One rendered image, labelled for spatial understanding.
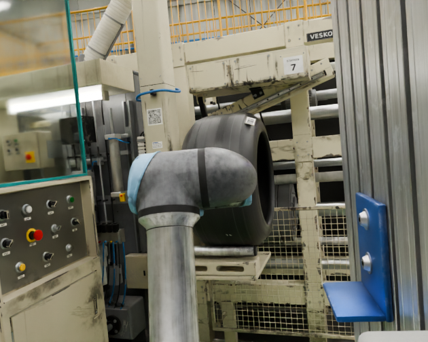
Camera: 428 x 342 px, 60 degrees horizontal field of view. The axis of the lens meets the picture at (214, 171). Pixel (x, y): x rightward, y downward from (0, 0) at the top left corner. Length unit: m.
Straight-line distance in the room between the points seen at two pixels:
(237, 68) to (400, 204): 1.69
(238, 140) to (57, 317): 0.97
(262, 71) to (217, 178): 1.26
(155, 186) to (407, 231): 0.49
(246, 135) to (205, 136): 0.16
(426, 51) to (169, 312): 0.55
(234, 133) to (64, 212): 0.79
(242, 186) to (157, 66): 1.15
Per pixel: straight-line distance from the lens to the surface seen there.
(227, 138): 1.46
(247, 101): 2.02
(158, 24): 1.82
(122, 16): 2.29
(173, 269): 0.66
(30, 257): 1.58
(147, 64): 1.80
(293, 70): 1.86
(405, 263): 0.28
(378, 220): 0.30
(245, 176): 0.71
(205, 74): 1.96
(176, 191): 0.67
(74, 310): 1.72
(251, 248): 1.59
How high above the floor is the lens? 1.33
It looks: 3 degrees down
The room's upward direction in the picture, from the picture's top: 5 degrees counter-clockwise
